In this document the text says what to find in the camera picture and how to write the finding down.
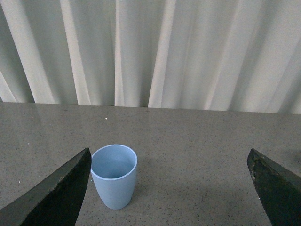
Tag white pleated curtain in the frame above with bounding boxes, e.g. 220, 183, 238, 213
0, 0, 301, 113

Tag blue plastic cup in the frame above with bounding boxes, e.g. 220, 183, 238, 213
91, 144, 138, 210

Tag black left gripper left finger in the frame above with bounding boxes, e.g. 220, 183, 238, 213
0, 148, 91, 226

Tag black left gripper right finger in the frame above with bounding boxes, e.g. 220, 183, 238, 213
247, 149, 301, 226

